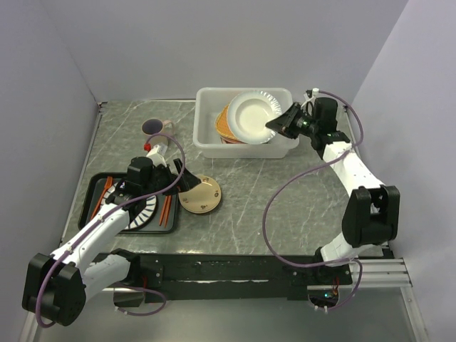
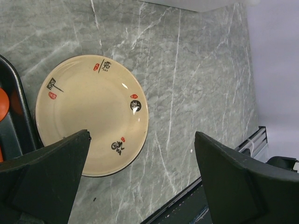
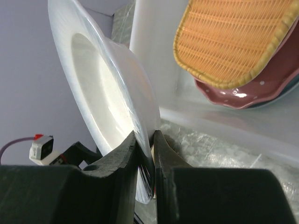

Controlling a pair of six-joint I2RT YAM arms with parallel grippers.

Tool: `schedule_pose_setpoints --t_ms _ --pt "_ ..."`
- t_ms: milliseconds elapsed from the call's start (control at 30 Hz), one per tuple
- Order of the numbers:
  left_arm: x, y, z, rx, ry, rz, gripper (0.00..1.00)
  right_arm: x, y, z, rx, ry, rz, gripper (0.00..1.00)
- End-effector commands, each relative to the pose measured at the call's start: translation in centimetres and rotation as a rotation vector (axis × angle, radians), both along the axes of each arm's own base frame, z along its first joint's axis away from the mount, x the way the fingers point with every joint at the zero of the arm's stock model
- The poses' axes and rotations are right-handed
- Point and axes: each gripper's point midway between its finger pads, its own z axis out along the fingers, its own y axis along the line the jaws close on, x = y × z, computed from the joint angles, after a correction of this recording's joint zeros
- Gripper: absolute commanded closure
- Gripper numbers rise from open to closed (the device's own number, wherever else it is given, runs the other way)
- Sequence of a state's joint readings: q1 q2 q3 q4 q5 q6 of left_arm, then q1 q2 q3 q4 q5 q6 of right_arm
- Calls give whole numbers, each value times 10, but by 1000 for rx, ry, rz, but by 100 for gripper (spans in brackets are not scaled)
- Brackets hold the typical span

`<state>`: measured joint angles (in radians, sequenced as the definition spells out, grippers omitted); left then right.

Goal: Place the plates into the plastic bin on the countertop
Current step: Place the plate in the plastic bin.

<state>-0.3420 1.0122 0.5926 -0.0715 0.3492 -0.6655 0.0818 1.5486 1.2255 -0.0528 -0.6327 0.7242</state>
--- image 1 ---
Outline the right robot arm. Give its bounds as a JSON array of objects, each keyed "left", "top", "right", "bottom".
[{"left": 265, "top": 95, "right": 400, "bottom": 284}]

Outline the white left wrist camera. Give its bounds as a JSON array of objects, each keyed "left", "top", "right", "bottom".
[{"left": 143, "top": 143, "right": 167, "bottom": 167}]

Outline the black serving tray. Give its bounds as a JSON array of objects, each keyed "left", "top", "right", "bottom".
[{"left": 78, "top": 172, "right": 180, "bottom": 235}]

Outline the beige ceramic mug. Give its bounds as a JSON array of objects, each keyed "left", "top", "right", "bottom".
[{"left": 142, "top": 118, "right": 175, "bottom": 147}]

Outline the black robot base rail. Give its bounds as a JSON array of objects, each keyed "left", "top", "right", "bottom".
[{"left": 123, "top": 254, "right": 353, "bottom": 301}]

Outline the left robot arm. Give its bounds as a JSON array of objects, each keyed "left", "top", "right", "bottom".
[{"left": 21, "top": 157, "right": 201, "bottom": 328}]

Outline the small beige floral plate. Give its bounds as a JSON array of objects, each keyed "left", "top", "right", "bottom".
[{"left": 178, "top": 175, "right": 222, "bottom": 214}]

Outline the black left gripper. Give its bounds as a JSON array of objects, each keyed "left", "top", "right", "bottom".
[{"left": 142, "top": 158, "right": 200, "bottom": 197}]

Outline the orange chopstick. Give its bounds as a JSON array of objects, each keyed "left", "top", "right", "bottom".
[
  {"left": 161, "top": 196, "right": 172, "bottom": 227},
  {"left": 159, "top": 196, "right": 172, "bottom": 227}
]

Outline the woven bamboo plate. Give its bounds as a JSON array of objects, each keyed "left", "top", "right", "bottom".
[{"left": 215, "top": 105, "right": 237, "bottom": 140}]

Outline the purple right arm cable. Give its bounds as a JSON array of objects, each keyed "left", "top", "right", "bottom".
[{"left": 262, "top": 90, "right": 365, "bottom": 314}]

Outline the white blue striped plate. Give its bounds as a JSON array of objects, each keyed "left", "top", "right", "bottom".
[{"left": 100, "top": 182, "right": 158, "bottom": 232}]

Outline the white plastic bin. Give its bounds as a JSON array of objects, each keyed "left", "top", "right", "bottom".
[{"left": 192, "top": 87, "right": 299, "bottom": 159}]

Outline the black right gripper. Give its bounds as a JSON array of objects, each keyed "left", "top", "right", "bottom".
[{"left": 266, "top": 103, "right": 319, "bottom": 140}]

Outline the white ceramic bowl plate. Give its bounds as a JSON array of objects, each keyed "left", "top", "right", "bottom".
[{"left": 227, "top": 90, "right": 282, "bottom": 145}]

